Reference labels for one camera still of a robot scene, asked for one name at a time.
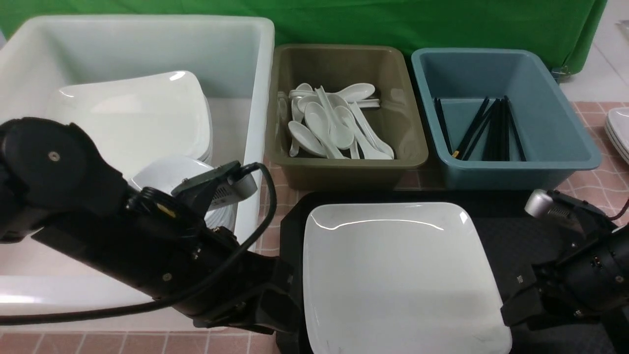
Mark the black chopsticks in bin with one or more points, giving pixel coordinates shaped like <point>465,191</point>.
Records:
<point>493,120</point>

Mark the large white plastic tub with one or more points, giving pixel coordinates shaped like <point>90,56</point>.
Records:
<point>231,57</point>

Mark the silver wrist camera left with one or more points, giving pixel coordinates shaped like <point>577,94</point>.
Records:
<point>226,185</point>

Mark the pile of white spoons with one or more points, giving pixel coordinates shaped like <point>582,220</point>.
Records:
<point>332,124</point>

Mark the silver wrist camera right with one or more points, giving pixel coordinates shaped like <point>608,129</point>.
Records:
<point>568,212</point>

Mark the olive green plastic bin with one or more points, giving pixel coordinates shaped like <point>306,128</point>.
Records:
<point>397,122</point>

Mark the black serving tray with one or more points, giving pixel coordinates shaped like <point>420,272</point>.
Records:
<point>510,238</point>

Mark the blue plastic bin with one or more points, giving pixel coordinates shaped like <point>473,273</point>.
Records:
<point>548,143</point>

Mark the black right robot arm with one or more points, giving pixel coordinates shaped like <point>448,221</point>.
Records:
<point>621,283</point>

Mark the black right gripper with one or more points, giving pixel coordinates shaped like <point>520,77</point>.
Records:
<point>577,285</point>

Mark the white plates at right edge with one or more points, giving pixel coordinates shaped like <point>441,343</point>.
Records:
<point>617,129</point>

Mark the stack of white square plates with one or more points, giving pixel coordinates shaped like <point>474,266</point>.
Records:
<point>137,121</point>

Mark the stack of small white bowls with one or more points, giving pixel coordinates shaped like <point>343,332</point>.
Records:
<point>167,173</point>

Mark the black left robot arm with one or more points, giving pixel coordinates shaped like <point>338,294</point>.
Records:
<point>56,186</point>

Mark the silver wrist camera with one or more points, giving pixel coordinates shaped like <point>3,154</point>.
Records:
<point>568,212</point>
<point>226,185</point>

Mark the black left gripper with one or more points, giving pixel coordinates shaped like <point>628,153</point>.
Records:
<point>217,282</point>

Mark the white square rice plate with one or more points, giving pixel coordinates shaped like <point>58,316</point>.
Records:
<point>401,278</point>

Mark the green backdrop cloth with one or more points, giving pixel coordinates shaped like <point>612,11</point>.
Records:
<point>560,32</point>

